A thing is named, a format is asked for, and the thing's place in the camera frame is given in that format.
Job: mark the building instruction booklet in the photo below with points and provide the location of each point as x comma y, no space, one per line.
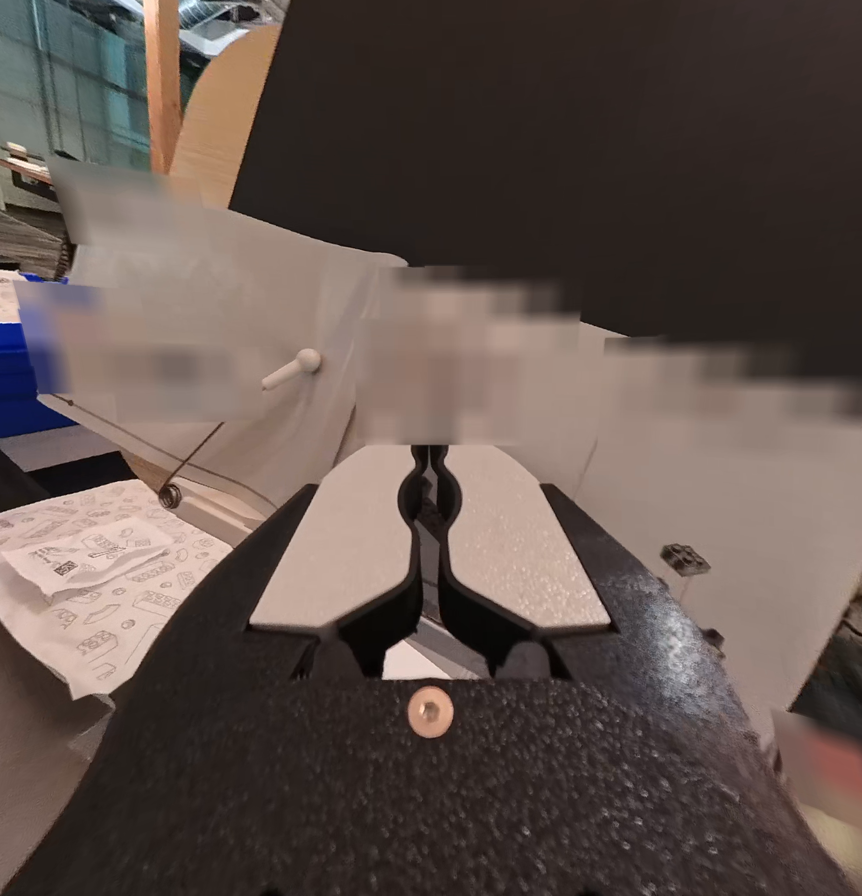
718,525

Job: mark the wooden post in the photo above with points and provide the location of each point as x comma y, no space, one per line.
163,84

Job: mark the small white printed bag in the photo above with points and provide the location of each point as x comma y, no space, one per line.
88,556

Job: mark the white printed paper bag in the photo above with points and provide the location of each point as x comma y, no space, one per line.
123,630

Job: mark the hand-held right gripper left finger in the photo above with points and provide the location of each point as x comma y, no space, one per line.
333,553

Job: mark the grey desk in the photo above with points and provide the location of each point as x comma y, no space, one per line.
25,735

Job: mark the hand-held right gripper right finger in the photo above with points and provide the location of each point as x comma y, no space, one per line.
522,553

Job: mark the black partition panel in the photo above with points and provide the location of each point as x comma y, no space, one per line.
543,140

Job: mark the blue plastic bin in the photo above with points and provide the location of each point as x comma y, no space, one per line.
4,392

